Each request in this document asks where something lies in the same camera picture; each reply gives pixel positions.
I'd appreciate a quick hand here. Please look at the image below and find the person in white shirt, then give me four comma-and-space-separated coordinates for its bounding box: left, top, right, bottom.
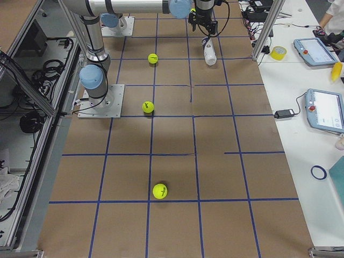
319, 0, 343, 34

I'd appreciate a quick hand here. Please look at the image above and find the tennis ball near grid cross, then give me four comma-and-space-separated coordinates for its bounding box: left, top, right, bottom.
152, 183, 168, 199

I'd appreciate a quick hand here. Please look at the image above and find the yellow tape roll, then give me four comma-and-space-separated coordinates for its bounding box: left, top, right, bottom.
270, 46, 287, 61

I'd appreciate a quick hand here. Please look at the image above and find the blue tape ring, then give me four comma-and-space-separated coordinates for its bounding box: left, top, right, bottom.
311, 165, 328, 181

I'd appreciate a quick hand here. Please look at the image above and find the aluminium frame post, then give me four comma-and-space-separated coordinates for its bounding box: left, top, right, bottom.
252, 0, 285, 61

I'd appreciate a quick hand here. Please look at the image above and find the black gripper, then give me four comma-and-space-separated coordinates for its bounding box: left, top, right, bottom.
188, 12, 218, 37

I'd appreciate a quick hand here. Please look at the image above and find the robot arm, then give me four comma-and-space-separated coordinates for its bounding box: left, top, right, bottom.
66, 10, 114, 116
63, 0, 218, 39

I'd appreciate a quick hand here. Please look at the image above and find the tennis ball far left side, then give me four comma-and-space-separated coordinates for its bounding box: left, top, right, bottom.
142, 101, 154, 114

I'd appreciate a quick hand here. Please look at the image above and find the black power adapter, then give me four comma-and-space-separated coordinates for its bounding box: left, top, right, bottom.
274, 109, 295, 119

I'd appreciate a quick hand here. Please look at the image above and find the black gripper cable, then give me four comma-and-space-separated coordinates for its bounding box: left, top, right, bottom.
197, 0, 231, 37

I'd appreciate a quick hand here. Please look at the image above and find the teach pendant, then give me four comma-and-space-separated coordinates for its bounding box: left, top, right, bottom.
305, 89, 343, 134
293, 38, 338, 67

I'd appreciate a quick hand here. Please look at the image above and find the yellow banana toy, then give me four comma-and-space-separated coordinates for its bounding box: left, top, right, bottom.
331, 62, 343, 82

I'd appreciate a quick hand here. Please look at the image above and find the centre Head tennis ball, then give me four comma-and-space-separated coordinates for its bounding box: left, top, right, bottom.
147, 53, 159, 65

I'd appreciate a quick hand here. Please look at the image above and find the upper teach pendant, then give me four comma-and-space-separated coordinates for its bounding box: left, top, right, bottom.
293, 38, 338, 67

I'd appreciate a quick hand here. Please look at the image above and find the teal box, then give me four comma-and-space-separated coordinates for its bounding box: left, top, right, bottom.
329, 156, 344, 205

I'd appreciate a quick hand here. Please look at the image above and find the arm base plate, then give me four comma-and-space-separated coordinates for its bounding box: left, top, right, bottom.
77, 84, 125, 119
101, 13, 135, 38

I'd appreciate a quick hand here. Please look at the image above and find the lower teach pendant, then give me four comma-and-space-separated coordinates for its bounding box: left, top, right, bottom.
305, 89, 343, 134

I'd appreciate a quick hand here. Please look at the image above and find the white Wilson tennis ball can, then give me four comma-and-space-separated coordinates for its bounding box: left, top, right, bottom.
202, 37, 217, 66

